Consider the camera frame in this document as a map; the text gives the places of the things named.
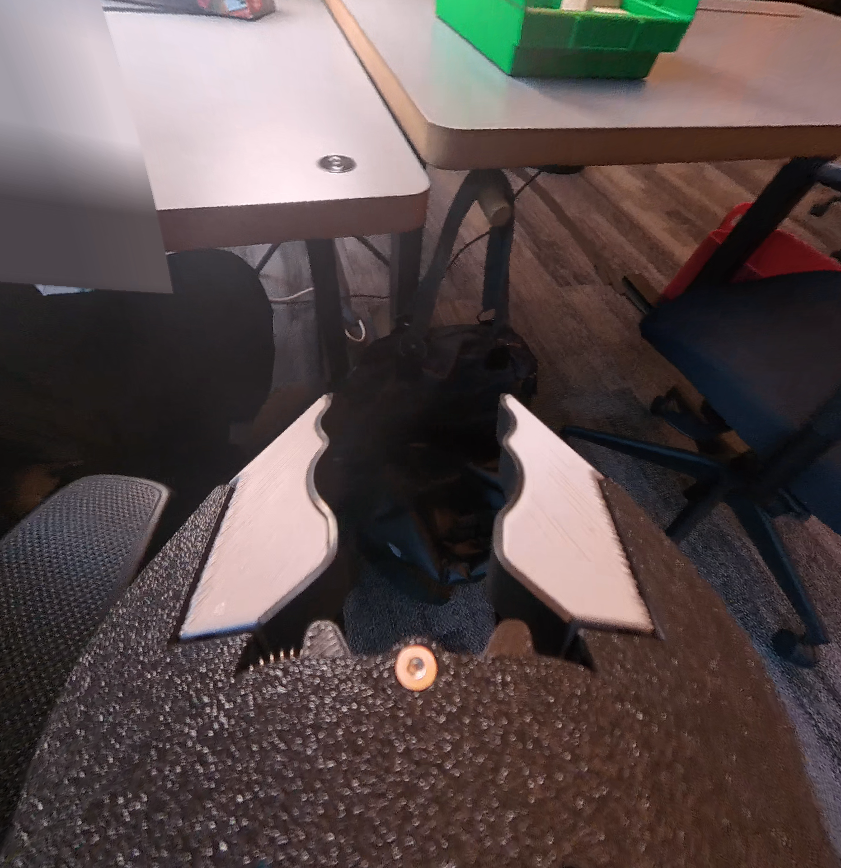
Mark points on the red crate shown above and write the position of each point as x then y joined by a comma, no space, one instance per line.
773,254

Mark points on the round metal desk grommet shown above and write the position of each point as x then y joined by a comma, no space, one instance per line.
336,163

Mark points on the black office chair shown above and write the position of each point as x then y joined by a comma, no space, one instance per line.
752,359

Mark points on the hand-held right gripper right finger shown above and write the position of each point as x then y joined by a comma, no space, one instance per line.
569,542

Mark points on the grey table with wooden edge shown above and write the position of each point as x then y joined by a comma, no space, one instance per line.
664,102

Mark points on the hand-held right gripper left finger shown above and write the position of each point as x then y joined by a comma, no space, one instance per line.
271,536

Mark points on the green storage bin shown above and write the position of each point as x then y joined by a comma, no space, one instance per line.
569,34

